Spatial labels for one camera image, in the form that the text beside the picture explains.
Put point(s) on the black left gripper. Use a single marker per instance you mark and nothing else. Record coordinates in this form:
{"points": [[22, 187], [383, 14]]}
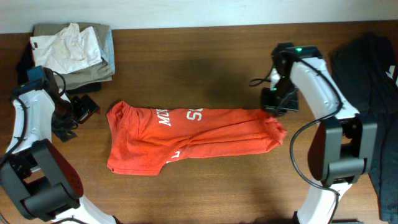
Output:
{"points": [[84, 106]]}

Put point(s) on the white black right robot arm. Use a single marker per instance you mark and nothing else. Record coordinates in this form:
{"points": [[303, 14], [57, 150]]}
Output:
{"points": [[343, 145]]}

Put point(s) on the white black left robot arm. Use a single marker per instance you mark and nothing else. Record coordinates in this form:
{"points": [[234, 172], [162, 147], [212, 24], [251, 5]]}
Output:
{"points": [[40, 182]]}

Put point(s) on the orange printed t-shirt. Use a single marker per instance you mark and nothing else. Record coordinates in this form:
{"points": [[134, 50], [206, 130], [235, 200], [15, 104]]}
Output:
{"points": [[146, 139]]}

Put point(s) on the folded light blue garment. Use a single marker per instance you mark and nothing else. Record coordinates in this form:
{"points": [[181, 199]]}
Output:
{"points": [[107, 48]]}

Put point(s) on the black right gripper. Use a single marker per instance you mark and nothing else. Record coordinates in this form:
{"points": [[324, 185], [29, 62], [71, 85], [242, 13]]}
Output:
{"points": [[268, 104]]}

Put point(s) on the folded olive green garment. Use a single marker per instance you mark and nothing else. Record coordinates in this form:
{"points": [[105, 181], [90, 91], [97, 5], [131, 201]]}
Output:
{"points": [[94, 74]]}

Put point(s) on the folded black garment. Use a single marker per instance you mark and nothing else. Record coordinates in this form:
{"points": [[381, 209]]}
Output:
{"points": [[26, 63]]}

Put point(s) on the folded white garment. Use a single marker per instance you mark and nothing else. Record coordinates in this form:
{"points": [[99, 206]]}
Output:
{"points": [[67, 51]]}

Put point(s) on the dark navy garment pile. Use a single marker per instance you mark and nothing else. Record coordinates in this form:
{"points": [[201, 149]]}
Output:
{"points": [[365, 71]]}

